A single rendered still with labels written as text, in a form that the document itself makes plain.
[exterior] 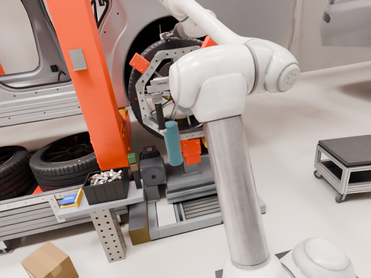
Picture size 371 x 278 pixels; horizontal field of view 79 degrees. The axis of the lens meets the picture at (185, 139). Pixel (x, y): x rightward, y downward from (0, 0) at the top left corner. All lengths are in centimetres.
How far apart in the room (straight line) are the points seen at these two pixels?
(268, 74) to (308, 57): 591
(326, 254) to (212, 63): 56
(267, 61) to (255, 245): 44
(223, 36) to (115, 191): 87
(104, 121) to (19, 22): 433
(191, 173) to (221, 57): 127
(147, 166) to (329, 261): 117
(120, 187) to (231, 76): 86
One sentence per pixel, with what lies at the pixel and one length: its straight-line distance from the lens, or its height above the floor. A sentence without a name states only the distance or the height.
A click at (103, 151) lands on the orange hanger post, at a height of 65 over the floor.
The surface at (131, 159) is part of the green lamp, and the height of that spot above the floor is 65.
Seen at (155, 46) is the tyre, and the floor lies 114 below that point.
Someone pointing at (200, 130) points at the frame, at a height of 62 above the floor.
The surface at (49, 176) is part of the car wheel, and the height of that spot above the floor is 44.
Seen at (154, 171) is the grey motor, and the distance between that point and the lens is 159.
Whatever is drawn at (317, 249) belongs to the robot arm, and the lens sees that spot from 76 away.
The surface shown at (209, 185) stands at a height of 15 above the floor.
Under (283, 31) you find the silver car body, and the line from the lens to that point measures 204.
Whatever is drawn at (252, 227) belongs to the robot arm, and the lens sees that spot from 61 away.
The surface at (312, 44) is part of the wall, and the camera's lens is 651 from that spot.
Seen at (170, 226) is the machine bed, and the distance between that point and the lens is 156.
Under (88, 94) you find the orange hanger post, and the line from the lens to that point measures 126.
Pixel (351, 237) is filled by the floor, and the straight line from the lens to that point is 173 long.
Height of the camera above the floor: 118
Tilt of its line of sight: 25 degrees down
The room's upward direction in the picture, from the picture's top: 8 degrees counter-clockwise
